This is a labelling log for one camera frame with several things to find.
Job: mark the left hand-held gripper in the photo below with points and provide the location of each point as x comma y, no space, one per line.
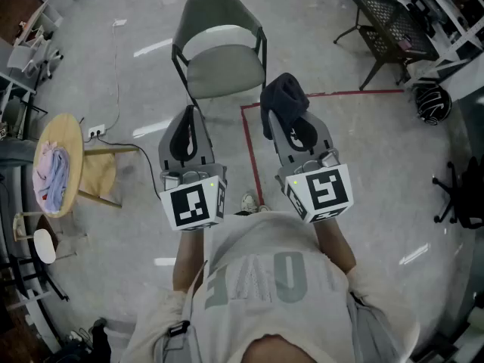
191,206

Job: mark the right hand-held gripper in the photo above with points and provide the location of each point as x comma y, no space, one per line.
325,191

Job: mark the dark navy wiping cloth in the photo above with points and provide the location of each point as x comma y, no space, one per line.
283,97

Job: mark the grey green chair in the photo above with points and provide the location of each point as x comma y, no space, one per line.
223,70

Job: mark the person's left forearm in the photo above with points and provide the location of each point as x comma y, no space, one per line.
189,255

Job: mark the person's right forearm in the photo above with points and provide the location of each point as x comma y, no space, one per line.
334,244

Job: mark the black office chair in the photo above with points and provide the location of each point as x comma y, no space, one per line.
463,199

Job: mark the white office chair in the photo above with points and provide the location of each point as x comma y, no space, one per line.
32,57

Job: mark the red floor tape line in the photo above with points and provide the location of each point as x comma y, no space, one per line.
251,146

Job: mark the person's white sneaker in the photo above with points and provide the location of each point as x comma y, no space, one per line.
249,202
264,208

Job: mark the person's black trousers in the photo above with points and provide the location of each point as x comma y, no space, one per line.
242,213

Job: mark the white power strip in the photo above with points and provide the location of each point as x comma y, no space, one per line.
96,131

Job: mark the round wooden side table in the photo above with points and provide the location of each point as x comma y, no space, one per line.
72,134

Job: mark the black striped helmet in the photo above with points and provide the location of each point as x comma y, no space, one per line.
433,104

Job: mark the pile of pastel clothes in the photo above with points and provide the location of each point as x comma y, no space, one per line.
51,176

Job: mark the person's cream shirt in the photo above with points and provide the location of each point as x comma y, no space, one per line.
272,278

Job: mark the black mesh metal table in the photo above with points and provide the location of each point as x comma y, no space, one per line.
393,25

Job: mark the white round stool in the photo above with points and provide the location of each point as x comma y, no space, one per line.
44,245

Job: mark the white open shelving rack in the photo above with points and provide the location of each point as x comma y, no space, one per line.
39,21

